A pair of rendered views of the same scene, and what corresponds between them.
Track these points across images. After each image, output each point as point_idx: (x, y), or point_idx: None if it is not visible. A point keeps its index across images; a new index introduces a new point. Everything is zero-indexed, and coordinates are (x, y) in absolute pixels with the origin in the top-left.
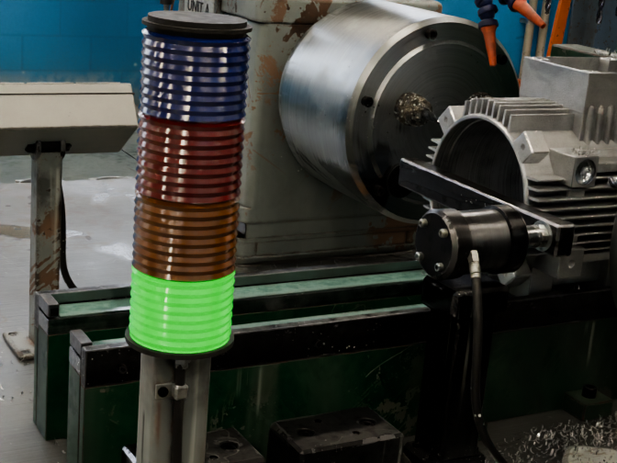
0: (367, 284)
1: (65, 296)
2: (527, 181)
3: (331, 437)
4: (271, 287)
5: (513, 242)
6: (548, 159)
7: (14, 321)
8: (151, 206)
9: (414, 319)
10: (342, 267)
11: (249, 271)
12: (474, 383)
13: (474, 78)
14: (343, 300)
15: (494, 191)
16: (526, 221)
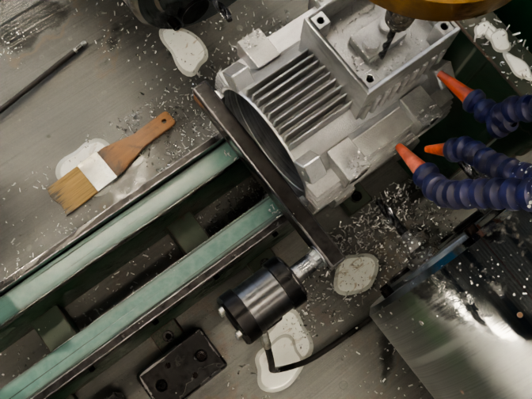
0: (183, 195)
1: None
2: (307, 188)
3: (180, 388)
4: (108, 230)
5: (295, 308)
6: (326, 159)
7: None
8: None
9: (224, 267)
10: (160, 181)
11: (75, 0)
12: (271, 372)
13: None
14: (166, 213)
15: (279, 178)
16: (306, 238)
